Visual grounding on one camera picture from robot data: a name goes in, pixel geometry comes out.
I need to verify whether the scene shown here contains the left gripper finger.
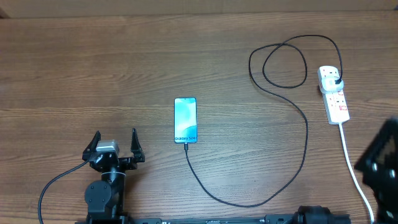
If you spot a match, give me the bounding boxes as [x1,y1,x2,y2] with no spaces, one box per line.
[82,131,101,161]
[131,128,145,162]

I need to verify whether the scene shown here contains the Galaxy smartphone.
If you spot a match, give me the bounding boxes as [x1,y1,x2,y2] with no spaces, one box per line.
[174,98,198,144]

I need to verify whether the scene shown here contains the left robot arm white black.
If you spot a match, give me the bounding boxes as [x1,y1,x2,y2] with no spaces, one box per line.
[37,128,145,224]

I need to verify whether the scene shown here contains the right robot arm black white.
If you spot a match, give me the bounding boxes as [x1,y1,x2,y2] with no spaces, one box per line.
[288,117,397,224]

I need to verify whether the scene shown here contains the white charger adapter plug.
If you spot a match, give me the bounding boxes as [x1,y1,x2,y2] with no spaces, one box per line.
[320,77,344,94]

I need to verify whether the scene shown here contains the white power strip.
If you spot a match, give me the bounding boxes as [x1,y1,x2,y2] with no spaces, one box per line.
[317,65,349,124]

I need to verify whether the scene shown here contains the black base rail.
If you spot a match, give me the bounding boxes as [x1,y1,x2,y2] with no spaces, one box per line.
[74,213,352,224]

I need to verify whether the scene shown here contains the white power strip cord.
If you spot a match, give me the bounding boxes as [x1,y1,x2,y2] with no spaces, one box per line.
[338,122,375,224]

